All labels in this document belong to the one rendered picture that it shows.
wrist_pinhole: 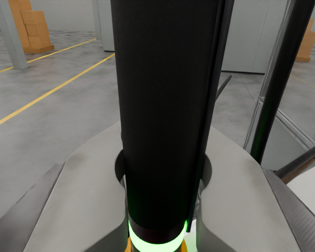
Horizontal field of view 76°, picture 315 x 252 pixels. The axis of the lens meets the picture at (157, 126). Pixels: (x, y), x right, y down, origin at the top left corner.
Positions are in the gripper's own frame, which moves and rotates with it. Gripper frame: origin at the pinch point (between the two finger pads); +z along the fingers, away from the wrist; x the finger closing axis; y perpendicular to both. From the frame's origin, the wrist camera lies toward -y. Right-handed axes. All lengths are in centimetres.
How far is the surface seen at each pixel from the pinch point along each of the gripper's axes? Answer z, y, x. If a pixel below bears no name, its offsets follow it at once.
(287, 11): 122, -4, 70
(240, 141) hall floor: 209, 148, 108
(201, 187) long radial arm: 26.8, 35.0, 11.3
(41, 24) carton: 731, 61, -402
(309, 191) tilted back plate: 19.0, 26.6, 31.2
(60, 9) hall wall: 1314, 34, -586
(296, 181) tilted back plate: 22.5, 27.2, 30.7
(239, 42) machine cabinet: 522, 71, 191
